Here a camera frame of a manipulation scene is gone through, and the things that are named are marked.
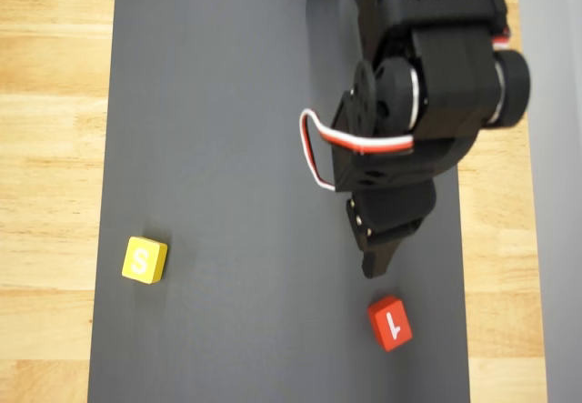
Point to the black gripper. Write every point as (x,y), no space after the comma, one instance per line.
(392,214)

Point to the red letter cube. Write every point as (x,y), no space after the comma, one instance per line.
(391,325)

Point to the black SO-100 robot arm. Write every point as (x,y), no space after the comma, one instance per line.
(445,66)

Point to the yellow letter block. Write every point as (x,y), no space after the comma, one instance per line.
(141,262)

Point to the dark grey mat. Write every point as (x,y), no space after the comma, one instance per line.
(227,148)

